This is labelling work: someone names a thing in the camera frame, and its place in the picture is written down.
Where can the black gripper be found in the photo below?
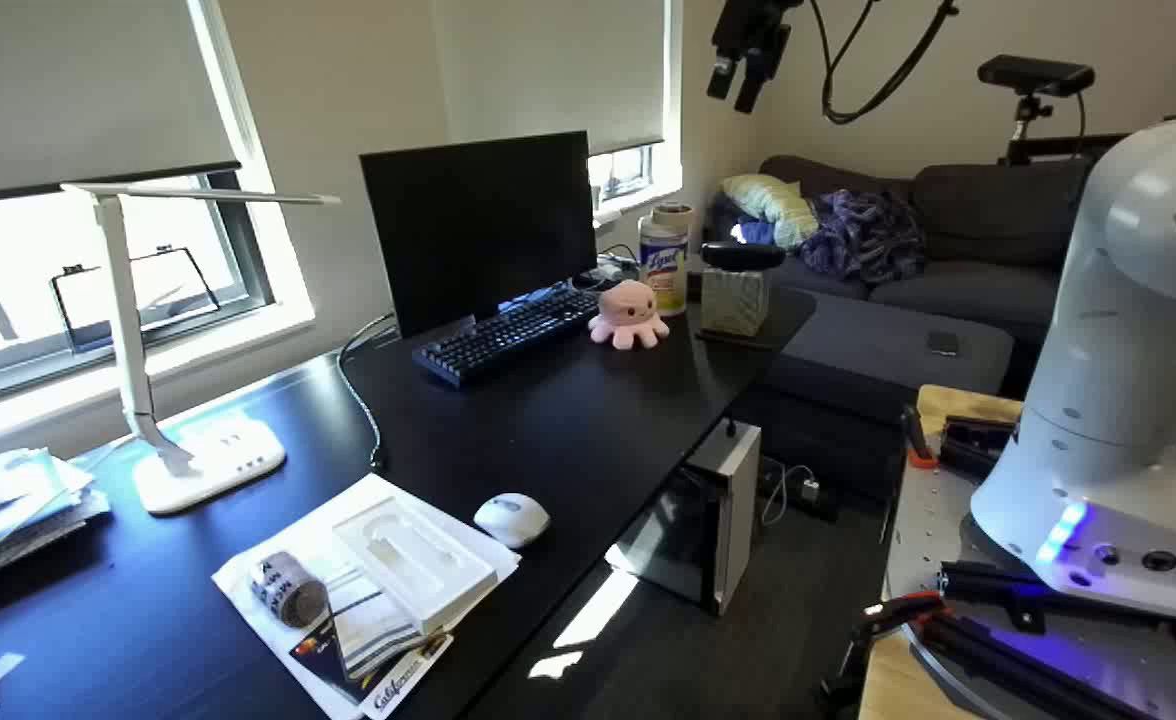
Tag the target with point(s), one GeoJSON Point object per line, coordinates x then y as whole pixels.
{"type": "Point", "coordinates": [756, 26]}

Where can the white desk lamp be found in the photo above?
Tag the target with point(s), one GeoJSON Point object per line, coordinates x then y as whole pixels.
{"type": "Point", "coordinates": [200, 461]}

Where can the pale green pillow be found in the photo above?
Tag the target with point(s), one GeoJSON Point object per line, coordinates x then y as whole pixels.
{"type": "Point", "coordinates": [770, 204]}

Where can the small white window blind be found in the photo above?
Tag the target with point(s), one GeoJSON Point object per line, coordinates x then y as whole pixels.
{"type": "Point", "coordinates": [548, 67]}

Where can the white wipes canister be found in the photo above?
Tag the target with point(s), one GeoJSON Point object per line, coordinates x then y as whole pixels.
{"type": "Point", "coordinates": [664, 263]}

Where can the purple blanket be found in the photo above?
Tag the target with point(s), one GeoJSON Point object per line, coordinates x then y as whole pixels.
{"type": "Point", "coordinates": [863, 238]}

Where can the patterned tissue box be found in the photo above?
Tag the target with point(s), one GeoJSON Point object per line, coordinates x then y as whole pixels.
{"type": "Point", "coordinates": [732, 300]}

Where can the pink octopus plush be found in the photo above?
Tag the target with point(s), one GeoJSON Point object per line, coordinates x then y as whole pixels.
{"type": "Point", "coordinates": [628, 319]}

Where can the dark grey sofa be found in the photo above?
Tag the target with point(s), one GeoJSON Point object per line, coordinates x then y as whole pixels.
{"type": "Point", "coordinates": [988, 233]}

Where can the black computer monitor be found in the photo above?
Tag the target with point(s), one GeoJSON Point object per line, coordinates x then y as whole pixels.
{"type": "Point", "coordinates": [476, 224]}

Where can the upholstered ottoman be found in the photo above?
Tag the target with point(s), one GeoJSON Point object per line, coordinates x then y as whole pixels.
{"type": "Point", "coordinates": [891, 352]}

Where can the dark phone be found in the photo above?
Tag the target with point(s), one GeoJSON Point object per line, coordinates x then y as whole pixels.
{"type": "Point", "coordinates": [946, 345]}

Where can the black backlit keyboard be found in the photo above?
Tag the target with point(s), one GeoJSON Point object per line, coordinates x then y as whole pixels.
{"type": "Point", "coordinates": [503, 343]}

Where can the black power strip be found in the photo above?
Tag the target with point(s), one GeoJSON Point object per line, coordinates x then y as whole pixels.
{"type": "Point", "coordinates": [813, 495]}

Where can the orange black clamp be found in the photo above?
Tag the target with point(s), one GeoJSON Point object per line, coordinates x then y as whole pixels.
{"type": "Point", "coordinates": [882, 620]}
{"type": "Point", "coordinates": [960, 441]}

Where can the silver computer tower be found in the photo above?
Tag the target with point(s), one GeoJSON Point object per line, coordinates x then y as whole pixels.
{"type": "Point", "coordinates": [709, 522]}

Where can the wooden robot mounting table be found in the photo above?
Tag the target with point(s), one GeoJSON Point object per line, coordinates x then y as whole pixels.
{"type": "Point", "coordinates": [912, 533]}

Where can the white computer mouse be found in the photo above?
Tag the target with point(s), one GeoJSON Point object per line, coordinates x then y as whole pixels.
{"type": "Point", "coordinates": [511, 516]}

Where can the clear plastic packaging tray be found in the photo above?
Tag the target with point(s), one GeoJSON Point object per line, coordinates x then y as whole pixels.
{"type": "Point", "coordinates": [413, 563]}

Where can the large white window blind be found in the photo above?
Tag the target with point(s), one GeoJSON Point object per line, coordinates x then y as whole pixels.
{"type": "Point", "coordinates": [68, 86]}

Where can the grey bandage roll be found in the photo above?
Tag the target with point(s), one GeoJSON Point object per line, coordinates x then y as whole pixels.
{"type": "Point", "coordinates": [288, 587]}

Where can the colourful printed booklet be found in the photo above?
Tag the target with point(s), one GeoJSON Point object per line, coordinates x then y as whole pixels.
{"type": "Point", "coordinates": [375, 666]}

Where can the white paper sheets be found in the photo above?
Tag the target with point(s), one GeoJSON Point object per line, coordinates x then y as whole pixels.
{"type": "Point", "coordinates": [281, 640]}

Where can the stack of magazines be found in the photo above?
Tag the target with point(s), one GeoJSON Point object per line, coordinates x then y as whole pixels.
{"type": "Point", "coordinates": [10, 507]}

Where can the black camera on tripod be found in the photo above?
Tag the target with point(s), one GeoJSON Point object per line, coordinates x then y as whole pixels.
{"type": "Point", "coordinates": [1034, 76]}

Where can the black aluminium rail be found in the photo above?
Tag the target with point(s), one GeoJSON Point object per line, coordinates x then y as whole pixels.
{"type": "Point", "coordinates": [1028, 666]}

